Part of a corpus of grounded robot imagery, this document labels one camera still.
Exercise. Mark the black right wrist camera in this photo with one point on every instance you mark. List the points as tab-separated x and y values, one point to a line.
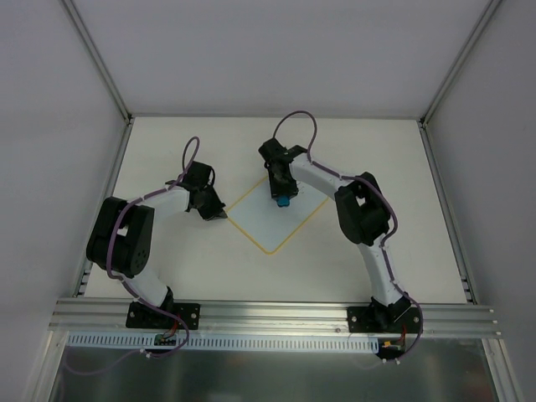
273	152

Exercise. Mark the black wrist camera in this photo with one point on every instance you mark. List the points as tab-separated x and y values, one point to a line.
199	175
273	152

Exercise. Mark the aluminium right side rail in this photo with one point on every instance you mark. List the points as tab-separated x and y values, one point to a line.
460	258

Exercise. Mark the aluminium front rail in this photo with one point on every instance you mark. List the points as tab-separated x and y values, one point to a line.
277	318

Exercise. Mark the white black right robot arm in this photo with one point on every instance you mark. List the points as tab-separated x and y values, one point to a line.
364	216

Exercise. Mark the yellow-framed small whiteboard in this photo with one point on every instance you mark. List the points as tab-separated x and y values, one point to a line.
268	226

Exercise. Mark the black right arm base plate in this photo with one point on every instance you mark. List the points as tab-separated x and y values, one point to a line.
378	318

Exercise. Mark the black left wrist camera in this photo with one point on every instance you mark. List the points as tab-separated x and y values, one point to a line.
199	175

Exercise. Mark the aluminium corner post right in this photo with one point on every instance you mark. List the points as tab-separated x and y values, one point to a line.
469	45

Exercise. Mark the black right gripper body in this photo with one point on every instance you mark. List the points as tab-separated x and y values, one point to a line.
283	189

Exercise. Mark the aluminium corner post left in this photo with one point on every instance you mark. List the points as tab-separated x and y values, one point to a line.
80	27

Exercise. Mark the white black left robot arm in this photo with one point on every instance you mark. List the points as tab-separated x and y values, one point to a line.
121	238

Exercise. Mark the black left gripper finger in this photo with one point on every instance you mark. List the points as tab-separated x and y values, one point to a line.
215	201
208	213

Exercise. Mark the white slotted cable duct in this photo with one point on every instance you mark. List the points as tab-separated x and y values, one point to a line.
221	342

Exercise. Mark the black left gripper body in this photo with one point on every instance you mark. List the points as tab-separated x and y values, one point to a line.
208	205

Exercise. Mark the blue bone-shaped whiteboard eraser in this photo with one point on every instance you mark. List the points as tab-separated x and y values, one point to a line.
283	201

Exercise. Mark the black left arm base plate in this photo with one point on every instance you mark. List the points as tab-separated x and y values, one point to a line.
140	316

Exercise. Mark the aluminium corner post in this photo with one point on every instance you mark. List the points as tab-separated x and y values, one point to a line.
469	45
80	27

